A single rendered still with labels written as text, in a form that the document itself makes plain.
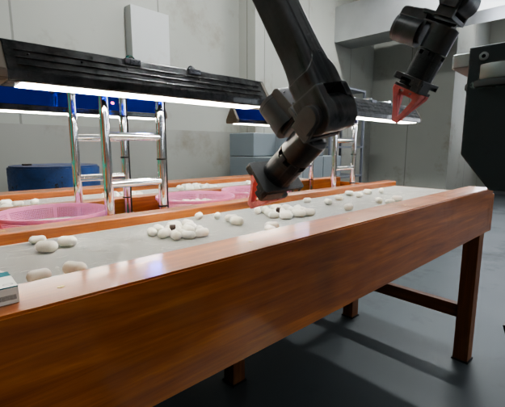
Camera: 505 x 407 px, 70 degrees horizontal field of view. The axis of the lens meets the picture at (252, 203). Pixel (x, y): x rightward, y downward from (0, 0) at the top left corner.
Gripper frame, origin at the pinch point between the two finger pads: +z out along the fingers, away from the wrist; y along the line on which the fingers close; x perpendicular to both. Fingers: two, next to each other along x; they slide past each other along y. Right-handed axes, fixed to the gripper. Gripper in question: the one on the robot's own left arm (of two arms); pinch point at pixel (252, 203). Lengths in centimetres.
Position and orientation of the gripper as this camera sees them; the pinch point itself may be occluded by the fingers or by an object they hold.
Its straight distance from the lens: 71.0
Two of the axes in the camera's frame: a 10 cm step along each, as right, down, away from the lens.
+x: 4.5, 8.2, -3.5
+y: -7.4, 1.2, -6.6
